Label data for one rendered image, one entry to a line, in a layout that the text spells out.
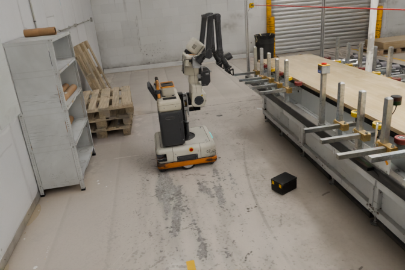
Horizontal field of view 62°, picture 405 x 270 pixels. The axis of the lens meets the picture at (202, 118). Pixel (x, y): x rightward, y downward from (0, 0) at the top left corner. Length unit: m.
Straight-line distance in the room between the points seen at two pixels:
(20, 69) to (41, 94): 0.28
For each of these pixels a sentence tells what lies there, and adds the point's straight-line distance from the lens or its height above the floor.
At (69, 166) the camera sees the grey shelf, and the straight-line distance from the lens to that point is 3.71.
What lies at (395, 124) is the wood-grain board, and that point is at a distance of 2.58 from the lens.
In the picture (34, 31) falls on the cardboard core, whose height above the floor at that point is 1.60.
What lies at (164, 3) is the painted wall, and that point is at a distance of 9.65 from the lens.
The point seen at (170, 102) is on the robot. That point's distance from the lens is 3.55.
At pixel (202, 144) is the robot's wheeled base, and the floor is 0.27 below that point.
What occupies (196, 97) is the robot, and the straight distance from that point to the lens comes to 3.73.
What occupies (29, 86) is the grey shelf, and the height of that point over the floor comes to 1.15.
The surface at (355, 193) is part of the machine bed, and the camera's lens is 3.17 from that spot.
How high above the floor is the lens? 1.80
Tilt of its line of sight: 20 degrees down
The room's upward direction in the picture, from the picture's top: 5 degrees counter-clockwise
